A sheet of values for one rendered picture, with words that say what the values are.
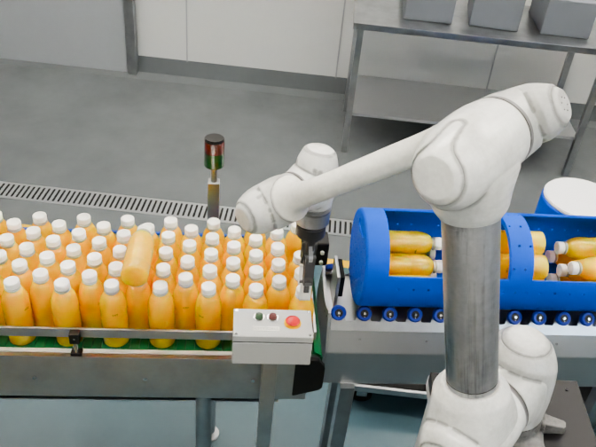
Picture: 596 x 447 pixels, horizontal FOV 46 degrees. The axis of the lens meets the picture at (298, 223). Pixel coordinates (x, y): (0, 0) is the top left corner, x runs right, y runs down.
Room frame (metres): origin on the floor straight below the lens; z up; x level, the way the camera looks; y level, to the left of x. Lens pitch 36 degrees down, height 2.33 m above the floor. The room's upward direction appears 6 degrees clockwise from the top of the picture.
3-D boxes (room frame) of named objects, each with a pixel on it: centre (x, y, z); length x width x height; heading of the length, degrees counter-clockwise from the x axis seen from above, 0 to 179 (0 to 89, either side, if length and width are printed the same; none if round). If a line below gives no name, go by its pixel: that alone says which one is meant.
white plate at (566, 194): (2.13, -1.01, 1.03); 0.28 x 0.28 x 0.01
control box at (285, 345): (1.27, 0.04, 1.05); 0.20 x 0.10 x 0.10; 96
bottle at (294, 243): (1.70, 0.00, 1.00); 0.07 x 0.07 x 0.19
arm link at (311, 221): (1.41, -0.03, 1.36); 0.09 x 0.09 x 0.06
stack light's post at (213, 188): (1.90, 0.29, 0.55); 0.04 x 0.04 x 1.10; 6
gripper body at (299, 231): (1.41, -0.03, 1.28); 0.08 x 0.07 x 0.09; 6
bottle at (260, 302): (1.39, 0.09, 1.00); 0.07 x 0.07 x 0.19
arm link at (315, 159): (1.40, -0.02, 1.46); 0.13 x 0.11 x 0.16; 140
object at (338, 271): (1.58, -0.14, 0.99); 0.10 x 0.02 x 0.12; 6
